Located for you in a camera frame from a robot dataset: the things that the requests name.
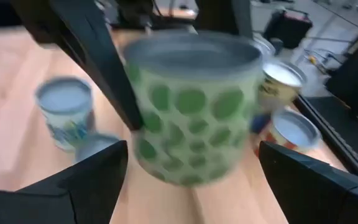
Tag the yellow label tin can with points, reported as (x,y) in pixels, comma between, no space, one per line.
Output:
(280,87)

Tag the tomato print tin can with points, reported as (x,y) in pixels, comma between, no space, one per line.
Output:
(294,130)

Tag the vegetable print tin can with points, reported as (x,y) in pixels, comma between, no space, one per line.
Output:
(64,102)

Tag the black frame wooden shelf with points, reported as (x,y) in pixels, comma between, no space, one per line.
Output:
(89,56)

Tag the black cabinet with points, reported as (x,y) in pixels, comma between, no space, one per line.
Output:
(356,77)

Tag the yellow power plug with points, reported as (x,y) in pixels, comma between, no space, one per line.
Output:
(313,59)

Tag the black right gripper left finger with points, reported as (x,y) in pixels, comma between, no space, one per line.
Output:
(73,199)

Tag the green dotted tin can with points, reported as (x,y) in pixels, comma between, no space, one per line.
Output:
(194,118)

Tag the black hard case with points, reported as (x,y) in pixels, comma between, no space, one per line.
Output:
(287,28)

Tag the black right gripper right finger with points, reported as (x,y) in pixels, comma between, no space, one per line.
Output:
(315,193)

